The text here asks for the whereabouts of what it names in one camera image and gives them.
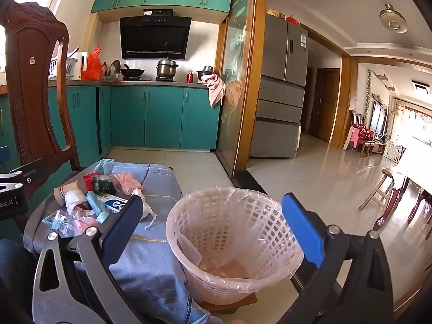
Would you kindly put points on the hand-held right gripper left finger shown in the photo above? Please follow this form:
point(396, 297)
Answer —
point(123, 224)

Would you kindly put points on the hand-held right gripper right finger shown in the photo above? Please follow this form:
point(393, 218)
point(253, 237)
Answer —
point(302, 229)

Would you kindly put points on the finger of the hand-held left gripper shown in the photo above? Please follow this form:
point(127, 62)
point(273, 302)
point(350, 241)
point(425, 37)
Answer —
point(33, 170)

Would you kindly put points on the white and blue toothpaste box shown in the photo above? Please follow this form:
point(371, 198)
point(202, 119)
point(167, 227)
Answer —
point(114, 205)

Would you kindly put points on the black and clear plastic packet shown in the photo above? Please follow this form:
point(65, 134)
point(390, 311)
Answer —
point(105, 186)

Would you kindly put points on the white plastic lattice basket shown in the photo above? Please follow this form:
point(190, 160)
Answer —
point(209, 270)

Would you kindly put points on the teal plastic tube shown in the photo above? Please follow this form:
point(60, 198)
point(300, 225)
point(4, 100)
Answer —
point(96, 206)

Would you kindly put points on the small pink crumpled wrapper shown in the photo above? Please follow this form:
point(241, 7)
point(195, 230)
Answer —
point(86, 224)

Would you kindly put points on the tan paper cup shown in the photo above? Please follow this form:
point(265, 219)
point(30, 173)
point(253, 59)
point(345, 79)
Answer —
point(65, 191)

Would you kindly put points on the large pink plastic wrapper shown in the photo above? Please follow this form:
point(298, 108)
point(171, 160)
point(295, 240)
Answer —
point(126, 180)

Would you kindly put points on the blue checked table cloth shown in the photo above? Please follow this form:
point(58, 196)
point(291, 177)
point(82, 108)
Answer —
point(152, 260)

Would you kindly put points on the clear wrapper with blue print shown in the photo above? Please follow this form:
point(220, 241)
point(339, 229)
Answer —
point(55, 221)

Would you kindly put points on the crumpled white tissue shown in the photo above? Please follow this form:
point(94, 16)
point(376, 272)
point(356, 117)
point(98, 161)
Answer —
point(73, 200)

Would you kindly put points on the light blue plastic bag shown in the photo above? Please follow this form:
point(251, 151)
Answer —
point(104, 167)

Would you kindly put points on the person's leg in jeans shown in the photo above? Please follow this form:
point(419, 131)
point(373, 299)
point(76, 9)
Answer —
point(13, 266)

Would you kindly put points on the carved wooden chair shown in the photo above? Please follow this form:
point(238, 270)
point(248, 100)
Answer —
point(30, 108)

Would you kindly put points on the light wooden stool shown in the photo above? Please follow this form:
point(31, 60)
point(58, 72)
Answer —
point(388, 175)

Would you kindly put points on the pink cloth on chair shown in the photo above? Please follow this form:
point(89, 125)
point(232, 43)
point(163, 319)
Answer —
point(354, 138)

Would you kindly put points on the white dish rack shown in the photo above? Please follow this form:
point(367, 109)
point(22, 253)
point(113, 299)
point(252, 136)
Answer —
point(69, 65)

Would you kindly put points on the teal kitchen base cabinets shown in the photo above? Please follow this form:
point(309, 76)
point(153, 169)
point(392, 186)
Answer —
point(162, 118)

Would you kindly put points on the red wooden chairs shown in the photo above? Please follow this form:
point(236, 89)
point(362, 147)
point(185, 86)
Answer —
point(366, 135)

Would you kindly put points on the white low fence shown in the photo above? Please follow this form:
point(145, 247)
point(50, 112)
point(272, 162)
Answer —
point(396, 152)

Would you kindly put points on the dark wooden dining table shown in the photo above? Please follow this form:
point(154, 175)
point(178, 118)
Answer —
point(418, 189)

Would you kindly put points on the grey refrigerator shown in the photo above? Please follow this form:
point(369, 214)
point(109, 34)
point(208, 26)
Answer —
point(280, 108)

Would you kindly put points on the brown wooden door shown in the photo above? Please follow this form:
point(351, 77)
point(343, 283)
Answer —
point(325, 104)

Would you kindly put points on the steel pan lid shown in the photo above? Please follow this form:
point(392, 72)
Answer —
point(115, 71)

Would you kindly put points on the black wok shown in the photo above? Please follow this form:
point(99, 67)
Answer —
point(132, 72)

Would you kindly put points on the gas stove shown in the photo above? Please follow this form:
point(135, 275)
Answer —
point(148, 79)

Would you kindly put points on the green leaf garland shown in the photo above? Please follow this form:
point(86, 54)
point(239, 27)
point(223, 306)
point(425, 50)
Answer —
point(367, 98)

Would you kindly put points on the steel stock pot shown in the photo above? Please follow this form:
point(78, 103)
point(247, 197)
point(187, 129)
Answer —
point(167, 69)

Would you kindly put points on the red bottle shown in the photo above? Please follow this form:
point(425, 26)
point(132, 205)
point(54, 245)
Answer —
point(190, 77)

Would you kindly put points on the pink hanging cloth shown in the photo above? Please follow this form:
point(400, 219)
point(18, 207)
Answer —
point(214, 91)

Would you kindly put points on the wood framed glass sliding door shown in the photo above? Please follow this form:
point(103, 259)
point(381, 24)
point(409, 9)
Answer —
point(236, 74)

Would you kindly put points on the steel bowl with dark rim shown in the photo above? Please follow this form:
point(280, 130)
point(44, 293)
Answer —
point(206, 71)

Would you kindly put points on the black range hood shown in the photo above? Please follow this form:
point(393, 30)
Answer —
point(155, 37)

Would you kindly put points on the ceiling air vent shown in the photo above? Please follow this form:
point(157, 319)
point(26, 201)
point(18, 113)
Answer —
point(422, 87)

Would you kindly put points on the red bag on refrigerator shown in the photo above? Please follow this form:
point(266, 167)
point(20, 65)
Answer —
point(293, 21)

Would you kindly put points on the round ceiling light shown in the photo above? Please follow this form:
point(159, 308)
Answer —
point(393, 18)

